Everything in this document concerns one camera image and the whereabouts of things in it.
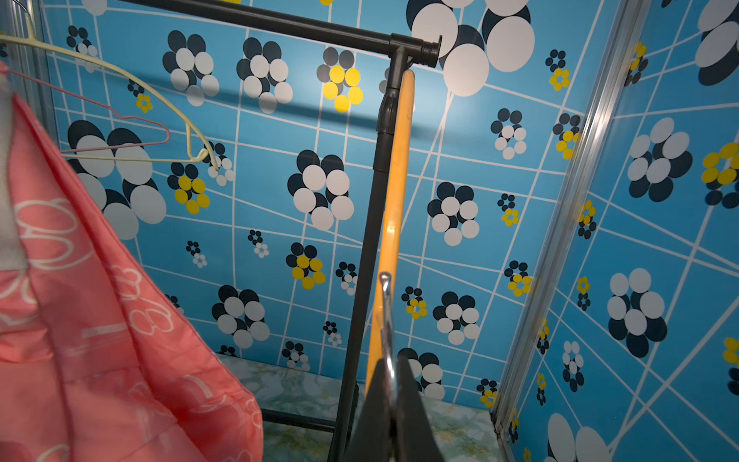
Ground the wooden hanger of green jacket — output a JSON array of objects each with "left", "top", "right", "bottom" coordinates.
[{"left": 1, "top": 34, "right": 221, "bottom": 171}]

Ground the pink printed jacket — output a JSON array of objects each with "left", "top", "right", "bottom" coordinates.
[{"left": 1, "top": 80, "right": 265, "bottom": 461}]

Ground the wooden hanger of pink jacket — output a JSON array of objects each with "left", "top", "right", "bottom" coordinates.
[{"left": 366, "top": 70, "right": 416, "bottom": 388}]

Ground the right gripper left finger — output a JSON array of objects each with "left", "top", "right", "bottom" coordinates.
[{"left": 344, "top": 360, "right": 395, "bottom": 462}]

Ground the black clothes rack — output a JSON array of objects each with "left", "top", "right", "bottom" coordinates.
[{"left": 147, "top": 1, "right": 441, "bottom": 461}]

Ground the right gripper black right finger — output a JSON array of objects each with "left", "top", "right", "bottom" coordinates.
[{"left": 395, "top": 357, "right": 445, "bottom": 462}]

